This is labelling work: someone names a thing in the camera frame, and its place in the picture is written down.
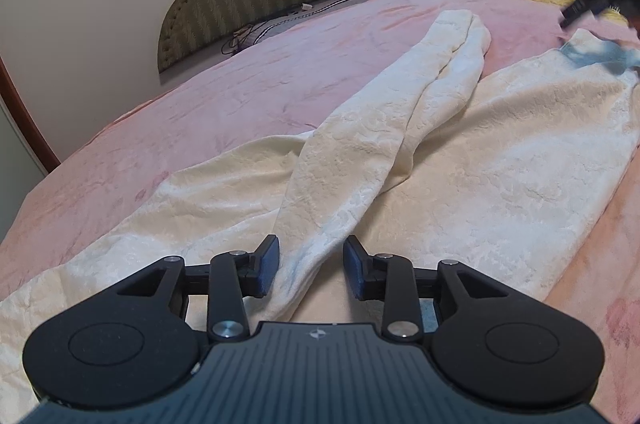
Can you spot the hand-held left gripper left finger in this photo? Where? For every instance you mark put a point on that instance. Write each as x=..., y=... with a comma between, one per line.
x=270, y=261

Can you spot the grey wardrobe sliding door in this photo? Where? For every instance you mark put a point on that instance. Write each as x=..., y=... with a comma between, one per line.
x=15, y=174

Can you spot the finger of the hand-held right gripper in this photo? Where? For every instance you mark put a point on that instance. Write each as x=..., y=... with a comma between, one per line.
x=580, y=10

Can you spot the pink floral blanket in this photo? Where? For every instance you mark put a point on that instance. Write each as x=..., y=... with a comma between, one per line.
x=250, y=79

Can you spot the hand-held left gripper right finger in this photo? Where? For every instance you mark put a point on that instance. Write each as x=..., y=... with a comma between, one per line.
x=354, y=264

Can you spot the cream textured blanket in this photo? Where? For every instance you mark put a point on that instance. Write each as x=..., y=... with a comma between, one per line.
x=500, y=154

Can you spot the brown wooden wardrobe frame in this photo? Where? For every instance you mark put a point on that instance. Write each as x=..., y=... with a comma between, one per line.
x=25, y=119

